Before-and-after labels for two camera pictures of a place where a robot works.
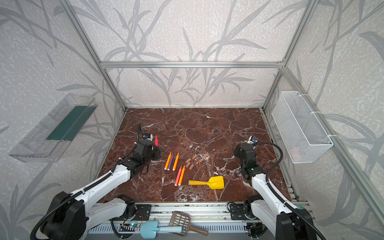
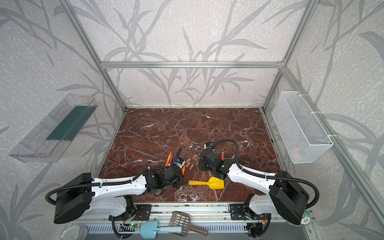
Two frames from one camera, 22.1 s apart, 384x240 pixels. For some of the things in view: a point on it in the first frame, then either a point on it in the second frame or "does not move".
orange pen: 167,161 does not move
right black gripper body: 244,147 -> 203,160
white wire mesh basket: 305,138 does not move
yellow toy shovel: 214,182 does not move
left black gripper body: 152,151 -> 177,173
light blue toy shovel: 149,230 does not move
